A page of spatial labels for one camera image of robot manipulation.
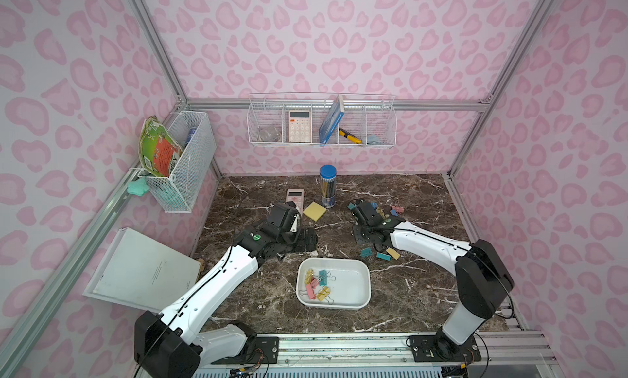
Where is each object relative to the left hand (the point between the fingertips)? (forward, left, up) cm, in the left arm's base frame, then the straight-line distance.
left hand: (305, 235), depth 78 cm
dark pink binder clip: (-12, -1, -17) cm, 21 cm away
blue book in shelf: (+38, -9, +17) cm, 42 cm away
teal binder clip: (-7, -5, -17) cm, 19 cm away
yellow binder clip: (-13, -5, -17) cm, 22 cm away
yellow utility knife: (+41, -15, +8) cm, 44 cm away
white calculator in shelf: (+41, +4, +12) cm, 43 cm away
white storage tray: (-11, -15, -19) cm, 27 cm away
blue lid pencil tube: (+28, -8, -1) cm, 29 cm away
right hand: (+9, -19, -10) cm, 24 cm away
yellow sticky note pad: (+23, -2, -20) cm, 31 cm away
